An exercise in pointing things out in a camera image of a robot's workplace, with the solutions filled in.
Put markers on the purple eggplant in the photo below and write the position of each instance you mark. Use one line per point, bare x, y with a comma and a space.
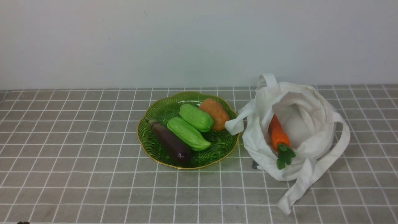
173, 146

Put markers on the orange carrot with leaves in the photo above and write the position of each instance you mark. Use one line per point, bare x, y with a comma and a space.
280, 143

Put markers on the orange-brown potato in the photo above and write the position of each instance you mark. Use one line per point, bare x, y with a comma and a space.
217, 113

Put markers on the light green gourd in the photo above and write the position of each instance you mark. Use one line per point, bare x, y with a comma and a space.
188, 134
196, 117

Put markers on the green glass plate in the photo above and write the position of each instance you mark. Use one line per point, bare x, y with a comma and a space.
222, 143

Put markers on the white cloth bag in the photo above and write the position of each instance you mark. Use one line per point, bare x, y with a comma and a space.
317, 132

